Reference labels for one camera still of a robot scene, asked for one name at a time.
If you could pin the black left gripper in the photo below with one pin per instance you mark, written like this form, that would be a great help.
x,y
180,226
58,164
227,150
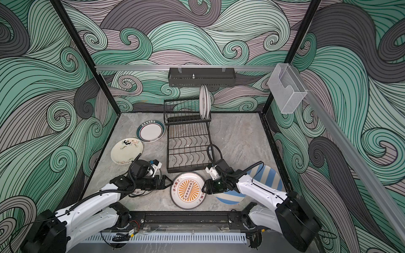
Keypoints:
x,y
162,182

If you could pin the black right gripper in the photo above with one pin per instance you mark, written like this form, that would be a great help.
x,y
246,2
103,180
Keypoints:
x,y
211,187

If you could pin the blue striped plate large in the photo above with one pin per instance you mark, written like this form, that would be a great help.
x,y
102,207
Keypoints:
x,y
230,197

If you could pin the orange sunburst plate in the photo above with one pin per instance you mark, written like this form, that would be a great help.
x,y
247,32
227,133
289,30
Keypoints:
x,y
139,193
186,191

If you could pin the black wire dish rack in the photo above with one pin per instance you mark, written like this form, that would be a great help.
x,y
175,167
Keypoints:
x,y
188,134

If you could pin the white plate green flower outline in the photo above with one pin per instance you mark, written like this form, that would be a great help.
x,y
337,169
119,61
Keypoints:
x,y
208,102

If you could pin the white plate red characters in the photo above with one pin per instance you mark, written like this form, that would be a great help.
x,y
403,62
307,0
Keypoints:
x,y
202,97

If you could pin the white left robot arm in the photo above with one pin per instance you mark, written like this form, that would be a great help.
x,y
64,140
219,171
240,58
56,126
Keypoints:
x,y
58,232

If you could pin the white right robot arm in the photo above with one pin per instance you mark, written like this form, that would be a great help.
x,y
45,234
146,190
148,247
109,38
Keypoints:
x,y
286,213

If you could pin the blue striped plate right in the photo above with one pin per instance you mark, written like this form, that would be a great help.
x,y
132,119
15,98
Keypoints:
x,y
268,176

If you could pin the cream plate black drawing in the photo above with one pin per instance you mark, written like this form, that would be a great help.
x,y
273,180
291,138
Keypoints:
x,y
126,150

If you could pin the green-rimmed white plate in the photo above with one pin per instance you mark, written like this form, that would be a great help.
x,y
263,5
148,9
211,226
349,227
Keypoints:
x,y
150,131

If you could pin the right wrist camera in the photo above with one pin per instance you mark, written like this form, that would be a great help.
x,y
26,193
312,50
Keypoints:
x,y
212,172

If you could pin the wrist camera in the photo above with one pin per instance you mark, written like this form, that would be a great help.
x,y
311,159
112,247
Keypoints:
x,y
155,167
212,172

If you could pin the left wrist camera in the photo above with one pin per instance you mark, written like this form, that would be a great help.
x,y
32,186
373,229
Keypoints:
x,y
155,167

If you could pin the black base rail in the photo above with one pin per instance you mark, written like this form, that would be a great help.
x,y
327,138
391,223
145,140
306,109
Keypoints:
x,y
228,219

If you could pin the white slotted cable duct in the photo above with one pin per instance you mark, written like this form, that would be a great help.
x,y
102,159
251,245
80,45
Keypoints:
x,y
173,238

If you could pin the clear acrylic wall box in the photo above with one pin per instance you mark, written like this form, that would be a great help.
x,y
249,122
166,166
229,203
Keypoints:
x,y
287,87

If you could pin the black wall-mounted tray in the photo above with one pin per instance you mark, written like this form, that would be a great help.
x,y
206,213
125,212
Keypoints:
x,y
197,76

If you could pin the aluminium rail back wall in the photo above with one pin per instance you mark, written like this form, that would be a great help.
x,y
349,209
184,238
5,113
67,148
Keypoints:
x,y
144,67

